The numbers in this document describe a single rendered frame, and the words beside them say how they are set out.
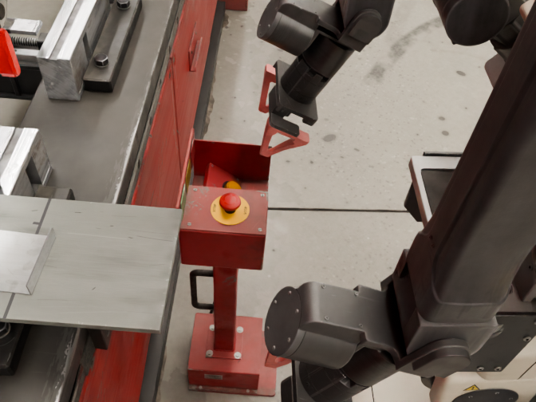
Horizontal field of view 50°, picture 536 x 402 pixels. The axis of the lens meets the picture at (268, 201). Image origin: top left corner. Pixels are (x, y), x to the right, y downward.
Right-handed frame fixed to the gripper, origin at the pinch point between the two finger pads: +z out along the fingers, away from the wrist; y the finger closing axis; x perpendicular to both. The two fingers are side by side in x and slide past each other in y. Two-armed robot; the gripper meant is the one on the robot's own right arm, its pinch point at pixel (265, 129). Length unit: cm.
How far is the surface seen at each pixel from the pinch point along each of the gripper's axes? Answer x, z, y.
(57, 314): -22.5, 11.0, 32.4
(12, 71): -35.6, -0.9, 9.1
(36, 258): -26.2, 12.7, 24.7
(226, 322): 27, 65, -3
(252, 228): 8.8, 19.8, 3.2
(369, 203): 87, 68, -67
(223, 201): 2.8, 19.6, -0.6
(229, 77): 39, 92, -137
